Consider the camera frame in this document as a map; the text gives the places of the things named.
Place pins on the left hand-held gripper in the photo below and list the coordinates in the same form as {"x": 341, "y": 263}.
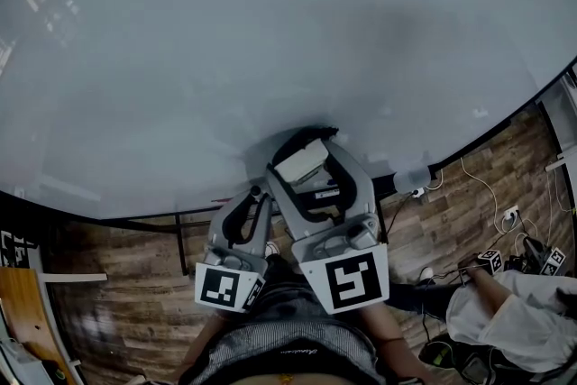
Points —
{"x": 221, "y": 284}

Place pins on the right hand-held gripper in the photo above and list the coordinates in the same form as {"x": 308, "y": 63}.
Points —
{"x": 356, "y": 279}

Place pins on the white block eraser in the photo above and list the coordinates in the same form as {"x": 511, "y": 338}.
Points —
{"x": 301, "y": 161}

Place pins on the large white whiteboard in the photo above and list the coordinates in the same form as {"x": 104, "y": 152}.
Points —
{"x": 189, "y": 58}

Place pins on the person's right forearm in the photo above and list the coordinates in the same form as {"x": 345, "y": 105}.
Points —
{"x": 387, "y": 333}

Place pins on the another person's forearm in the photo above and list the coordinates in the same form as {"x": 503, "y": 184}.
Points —
{"x": 489, "y": 290}

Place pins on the person's left forearm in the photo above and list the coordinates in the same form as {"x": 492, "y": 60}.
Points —
{"x": 200, "y": 351}

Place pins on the person's white shoe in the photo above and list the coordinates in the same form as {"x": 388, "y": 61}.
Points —
{"x": 272, "y": 248}

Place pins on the person's grey striped clothing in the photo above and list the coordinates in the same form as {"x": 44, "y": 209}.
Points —
{"x": 288, "y": 342}

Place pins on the white power socket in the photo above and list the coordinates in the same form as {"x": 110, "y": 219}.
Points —
{"x": 511, "y": 213}

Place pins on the black and white patterned box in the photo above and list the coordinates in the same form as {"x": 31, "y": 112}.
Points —
{"x": 13, "y": 245}

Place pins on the white furniture panel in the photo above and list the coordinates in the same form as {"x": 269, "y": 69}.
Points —
{"x": 561, "y": 126}

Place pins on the black whiteboard stand frame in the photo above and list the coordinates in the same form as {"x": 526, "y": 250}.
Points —
{"x": 182, "y": 243}

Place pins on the white wall plug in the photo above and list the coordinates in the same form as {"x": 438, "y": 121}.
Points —
{"x": 418, "y": 193}

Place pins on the wooden board with white frame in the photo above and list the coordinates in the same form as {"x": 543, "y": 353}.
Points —
{"x": 24, "y": 320}

